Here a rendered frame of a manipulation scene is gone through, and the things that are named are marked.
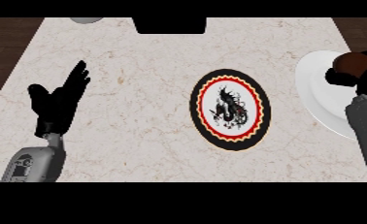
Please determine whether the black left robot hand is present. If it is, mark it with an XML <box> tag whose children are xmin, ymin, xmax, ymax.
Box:
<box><xmin>25</xmin><ymin>59</ymin><xmax>93</xmax><ymax>139</ymax></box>

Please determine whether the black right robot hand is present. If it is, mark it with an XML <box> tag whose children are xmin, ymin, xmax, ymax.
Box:
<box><xmin>324</xmin><ymin>50</ymin><xmax>367</xmax><ymax>96</ymax></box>

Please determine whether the brown cupcake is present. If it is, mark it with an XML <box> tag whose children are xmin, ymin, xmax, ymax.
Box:
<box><xmin>333</xmin><ymin>51</ymin><xmax>367</xmax><ymax>78</ymax></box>

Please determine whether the black appliance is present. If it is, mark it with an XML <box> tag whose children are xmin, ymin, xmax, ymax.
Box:
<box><xmin>130</xmin><ymin>17</ymin><xmax>209</xmax><ymax>35</ymax></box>

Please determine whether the black-rimmed dragon plate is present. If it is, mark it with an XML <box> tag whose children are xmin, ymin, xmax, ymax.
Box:
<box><xmin>188</xmin><ymin>68</ymin><xmax>272</xmax><ymax>152</ymax></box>

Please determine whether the plain white plate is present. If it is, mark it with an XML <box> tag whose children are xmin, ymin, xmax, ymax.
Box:
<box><xmin>294</xmin><ymin>49</ymin><xmax>367</xmax><ymax>141</ymax></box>

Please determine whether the grey round object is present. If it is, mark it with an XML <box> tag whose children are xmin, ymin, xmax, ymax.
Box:
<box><xmin>68</xmin><ymin>17</ymin><xmax>105</xmax><ymax>25</ymax></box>

